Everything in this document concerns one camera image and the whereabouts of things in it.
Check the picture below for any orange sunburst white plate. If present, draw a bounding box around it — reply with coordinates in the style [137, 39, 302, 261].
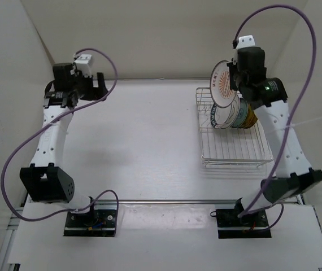
[210, 60, 237, 108]

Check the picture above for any white plate teal line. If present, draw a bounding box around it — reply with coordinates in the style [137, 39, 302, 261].
[223, 97, 240, 129]

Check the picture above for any dark blue rim plate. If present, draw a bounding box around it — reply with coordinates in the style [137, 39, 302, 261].
[210, 103, 237, 129]

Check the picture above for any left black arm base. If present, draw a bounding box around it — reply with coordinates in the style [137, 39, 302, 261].
[63, 204, 118, 237]

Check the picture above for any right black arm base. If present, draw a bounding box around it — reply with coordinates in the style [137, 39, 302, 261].
[210, 209, 272, 239]

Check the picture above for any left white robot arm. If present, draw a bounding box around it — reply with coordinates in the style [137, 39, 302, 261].
[20, 58, 107, 226]

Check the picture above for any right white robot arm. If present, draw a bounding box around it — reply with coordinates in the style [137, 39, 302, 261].
[227, 46, 322, 226]

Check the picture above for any yellow patterned plate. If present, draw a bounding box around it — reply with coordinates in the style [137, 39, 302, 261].
[240, 105, 255, 129]
[249, 111, 258, 127]

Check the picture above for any light blue patterned plate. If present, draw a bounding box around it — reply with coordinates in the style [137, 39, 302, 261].
[232, 98, 248, 129]

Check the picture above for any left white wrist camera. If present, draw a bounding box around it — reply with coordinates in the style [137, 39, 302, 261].
[73, 54, 94, 78]

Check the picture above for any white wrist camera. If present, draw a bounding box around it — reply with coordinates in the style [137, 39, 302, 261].
[232, 35, 255, 50]
[73, 54, 94, 78]

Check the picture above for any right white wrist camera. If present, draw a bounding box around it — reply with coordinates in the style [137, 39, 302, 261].
[232, 35, 255, 50]

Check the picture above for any metal wire dish rack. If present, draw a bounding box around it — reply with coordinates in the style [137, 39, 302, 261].
[195, 87, 273, 169]

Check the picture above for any aluminium table rail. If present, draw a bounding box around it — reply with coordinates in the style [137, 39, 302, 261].
[93, 199, 241, 204]

